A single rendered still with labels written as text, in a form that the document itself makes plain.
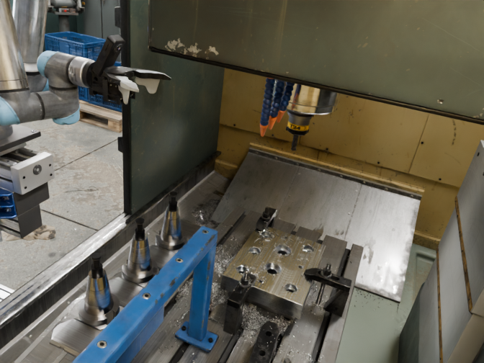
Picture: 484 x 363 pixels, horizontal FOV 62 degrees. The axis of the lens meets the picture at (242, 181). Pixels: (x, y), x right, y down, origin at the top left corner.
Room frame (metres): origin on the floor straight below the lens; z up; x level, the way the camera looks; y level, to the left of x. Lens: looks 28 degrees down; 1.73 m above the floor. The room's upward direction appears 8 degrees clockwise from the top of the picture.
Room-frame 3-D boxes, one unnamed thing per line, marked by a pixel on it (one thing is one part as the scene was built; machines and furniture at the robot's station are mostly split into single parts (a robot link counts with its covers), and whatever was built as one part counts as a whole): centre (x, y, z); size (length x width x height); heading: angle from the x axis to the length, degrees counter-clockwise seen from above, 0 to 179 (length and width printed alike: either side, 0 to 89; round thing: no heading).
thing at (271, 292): (0.95, -0.14, 0.97); 0.29 x 0.23 x 0.05; 161
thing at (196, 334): (0.71, 0.06, 1.05); 0.10 x 0.05 x 0.30; 71
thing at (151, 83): (1.07, 0.27, 1.43); 0.09 x 0.03 x 0.06; 108
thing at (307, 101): (0.92, -0.11, 1.53); 0.16 x 0.16 x 0.12
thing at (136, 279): (0.57, 0.16, 1.21); 0.06 x 0.06 x 0.03
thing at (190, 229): (0.73, 0.11, 1.21); 0.07 x 0.05 x 0.01; 71
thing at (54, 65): (1.09, 0.53, 1.43); 0.11 x 0.08 x 0.09; 72
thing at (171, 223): (0.68, 0.13, 1.26); 0.04 x 0.04 x 0.07
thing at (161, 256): (0.62, 0.15, 1.21); 0.07 x 0.05 x 0.01; 71
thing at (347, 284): (0.89, -0.27, 0.97); 0.13 x 0.03 x 0.15; 71
